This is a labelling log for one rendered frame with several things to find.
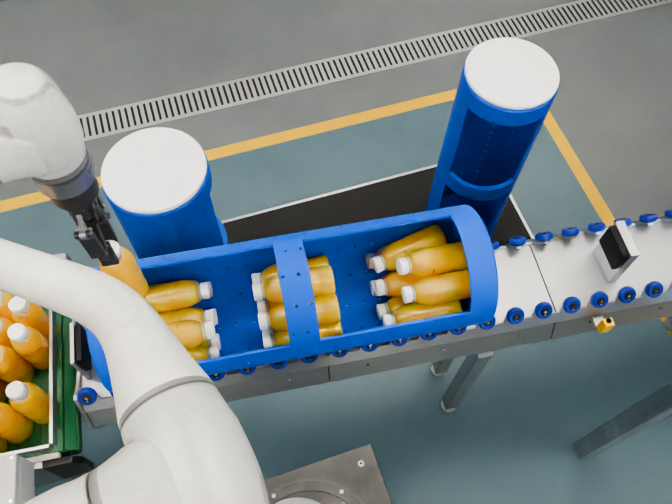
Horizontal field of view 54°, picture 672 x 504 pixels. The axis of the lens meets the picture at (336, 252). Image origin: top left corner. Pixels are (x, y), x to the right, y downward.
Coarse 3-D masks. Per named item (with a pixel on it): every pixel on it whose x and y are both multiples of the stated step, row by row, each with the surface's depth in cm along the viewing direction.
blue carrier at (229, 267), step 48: (288, 240) 146; (336, 240) 161; (384, 240) 165; (480, 240) 144; (240, 288) 164; (288, 288) 138; (336, 288) 167; (480, 288) 143; (240, 336) 161; (336, 336) 143; (384, 336) 147
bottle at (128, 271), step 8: (120, 256) 121; (128, 256) 123; (120, 264) 122; (128, 264) 123; (136, 264) 126; (104, 272) 122; (112, 272) 122; (120, 272) 122; (128, 272) 124; (136, 272) 126; (120, 280) 124; (128, 280) 125; (136, 280) 128; (144, 280) 132; (136, 288) 129; (144, 288) 132; (144, 296) 134
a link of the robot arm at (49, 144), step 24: (0, 72) 82; (24, 72) 82; (0, 96) 80; (24, 96) 81; (48, 96) 83; (0, 120) 82; (24, 120) 82; (48, 120) 84; (72, 120) 88; (0, 144) 83; (24, 144) 84; (48, 144) 86; (72, 144) 89; (0, 168) 85; (24, 168) 87; (48, 168) 89; (72, 168) 93
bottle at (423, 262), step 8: (424, 248) 152; (432, 248) 152; (440, 248) 152; (448, 248) 152; (456, 248) 152; (408, 256) 152; (416, 256) 150; (424, 256) 150; (432, 256) 150; (440, 256) 151; (448, 256) 151; (456, 256) 151; (464, 256) 152; (416, 264) 150; (424, 264) 149; (432, 264) 150; (440, 264) 151; (448, 264) 151; (456, 264) 152; (464, 264) 153; (416, 272) 150; (424, 272) 150; (432, 272) 151; (440, 272) 152; (448, 272) 154
